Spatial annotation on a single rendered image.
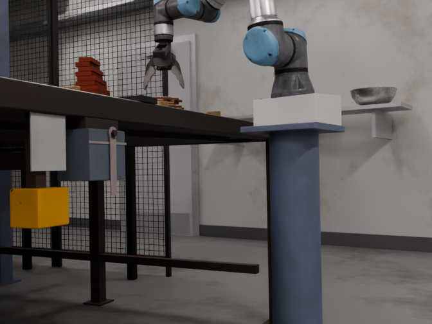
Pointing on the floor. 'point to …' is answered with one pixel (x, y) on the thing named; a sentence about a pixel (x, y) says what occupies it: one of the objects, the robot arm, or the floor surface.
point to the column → (295, 219)
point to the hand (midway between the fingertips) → (163, 89)
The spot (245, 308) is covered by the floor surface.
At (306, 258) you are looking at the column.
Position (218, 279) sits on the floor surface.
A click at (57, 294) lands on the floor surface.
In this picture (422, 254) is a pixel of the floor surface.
